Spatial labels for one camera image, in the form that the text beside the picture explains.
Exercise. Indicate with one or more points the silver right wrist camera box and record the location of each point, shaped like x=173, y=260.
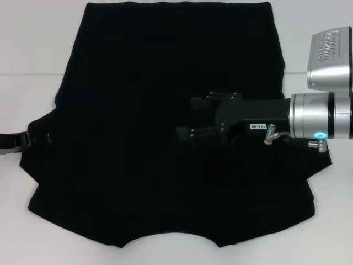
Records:
x=328, y=60

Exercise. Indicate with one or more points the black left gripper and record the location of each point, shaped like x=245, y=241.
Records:
x=8, y=143

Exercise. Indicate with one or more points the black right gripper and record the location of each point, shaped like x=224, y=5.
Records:
x=262, y=110

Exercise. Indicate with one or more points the black t-shirt with white print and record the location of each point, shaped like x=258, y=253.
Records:
x=138, y=110

